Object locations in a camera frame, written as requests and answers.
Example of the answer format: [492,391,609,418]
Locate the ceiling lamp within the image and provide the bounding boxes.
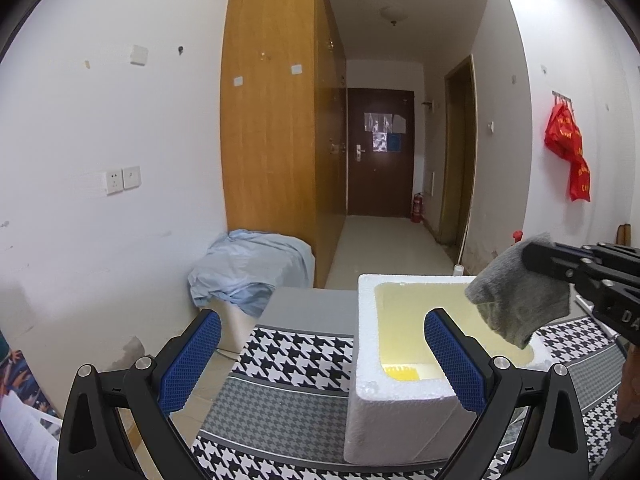
[380,6,411,26]

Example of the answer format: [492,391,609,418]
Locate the dark brown entrance door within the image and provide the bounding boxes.
[346,87,416,218]

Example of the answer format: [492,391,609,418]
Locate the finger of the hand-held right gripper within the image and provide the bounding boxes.
[582,242,640,267]
[521,241,640,306]

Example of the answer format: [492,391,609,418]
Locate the white foam box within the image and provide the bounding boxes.
[344,274,551,465]

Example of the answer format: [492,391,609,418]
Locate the light blue cloth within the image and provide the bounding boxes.
[188,229,312,317]

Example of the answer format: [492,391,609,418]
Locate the black white houndstooth tablecloth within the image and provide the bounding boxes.
[192,317,628,480]

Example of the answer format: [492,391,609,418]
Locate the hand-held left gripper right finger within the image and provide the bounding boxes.
[423,307,591,480]

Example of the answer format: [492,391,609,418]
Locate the wooden side door frame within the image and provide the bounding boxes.
[439,55,477,263]

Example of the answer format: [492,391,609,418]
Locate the grey sock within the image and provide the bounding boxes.
[465,232,572,351]

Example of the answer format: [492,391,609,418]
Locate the white paper sheets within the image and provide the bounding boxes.
[0,394,62,480]

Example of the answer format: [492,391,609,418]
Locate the wooden wardrobe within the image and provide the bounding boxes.
[220,0,348,291]

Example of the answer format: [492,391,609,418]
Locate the grey paper notice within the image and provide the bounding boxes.
[364,111,406,133]

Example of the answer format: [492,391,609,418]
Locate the colourful printed cloth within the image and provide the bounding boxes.
[0,330,47,407]

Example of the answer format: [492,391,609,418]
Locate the red plastic bag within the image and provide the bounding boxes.
[544,102,592,203]

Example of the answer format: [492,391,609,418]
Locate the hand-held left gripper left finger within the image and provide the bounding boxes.
[56,308,222,480]

